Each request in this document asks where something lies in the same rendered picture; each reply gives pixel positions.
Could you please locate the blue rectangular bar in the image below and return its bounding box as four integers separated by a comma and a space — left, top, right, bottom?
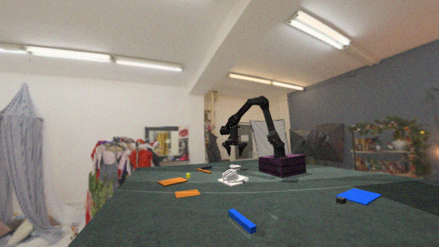
228, 208, 257, 234

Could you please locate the blue flat plate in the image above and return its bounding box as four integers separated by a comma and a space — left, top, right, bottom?
337, 189, 381, 206

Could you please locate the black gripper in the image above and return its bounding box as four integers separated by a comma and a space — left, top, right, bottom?
222, 134, 248, 157

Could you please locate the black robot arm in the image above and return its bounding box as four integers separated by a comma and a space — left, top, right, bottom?
219, 96, 288, 158

